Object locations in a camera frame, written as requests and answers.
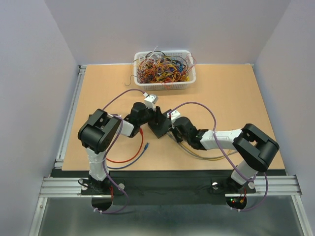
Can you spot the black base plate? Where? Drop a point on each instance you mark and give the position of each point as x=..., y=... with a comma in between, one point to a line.
x=139, y=188

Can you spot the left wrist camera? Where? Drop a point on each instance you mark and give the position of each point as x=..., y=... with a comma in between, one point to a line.
x=150, y=101

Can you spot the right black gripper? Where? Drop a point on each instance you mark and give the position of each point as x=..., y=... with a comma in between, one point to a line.
x=173, y=128

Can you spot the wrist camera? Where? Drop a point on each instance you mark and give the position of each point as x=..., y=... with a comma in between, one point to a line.
x=150, y=101
x=173, y=115

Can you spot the black network switch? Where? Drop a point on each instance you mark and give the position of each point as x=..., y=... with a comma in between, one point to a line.
x=159, y=130

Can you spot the aluminium frame rail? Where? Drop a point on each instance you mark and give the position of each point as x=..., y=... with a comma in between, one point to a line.
x=275, y=209

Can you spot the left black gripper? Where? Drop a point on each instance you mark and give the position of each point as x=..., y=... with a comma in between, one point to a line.
x=158, y=116

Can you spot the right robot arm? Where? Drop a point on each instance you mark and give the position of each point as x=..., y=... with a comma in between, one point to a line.
x=255, y=147

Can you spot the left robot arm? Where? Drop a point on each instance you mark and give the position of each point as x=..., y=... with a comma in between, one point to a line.
x=98, y=131

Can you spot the left side aluminium rail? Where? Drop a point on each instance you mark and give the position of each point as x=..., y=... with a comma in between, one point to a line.
x=70, y=118

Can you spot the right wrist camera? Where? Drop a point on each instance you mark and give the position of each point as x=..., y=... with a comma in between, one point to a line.
x=173, y=115

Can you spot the white plastic basket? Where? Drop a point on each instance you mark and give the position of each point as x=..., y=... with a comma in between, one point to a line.
x=164, y=70

